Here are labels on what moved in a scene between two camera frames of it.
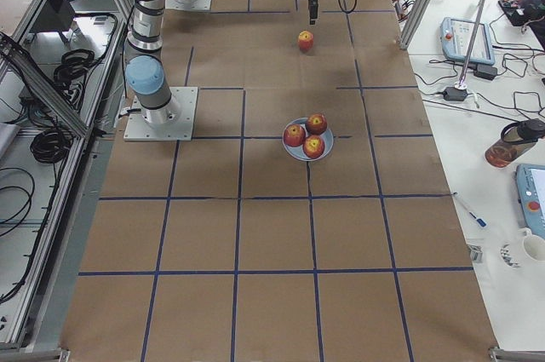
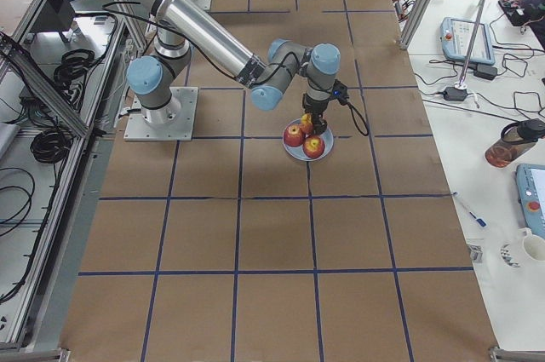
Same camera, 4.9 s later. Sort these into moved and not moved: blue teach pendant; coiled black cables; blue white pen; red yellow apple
Moved: red yellow apple
Not moved: coiled black cables; blue teach pendant; blue white pen
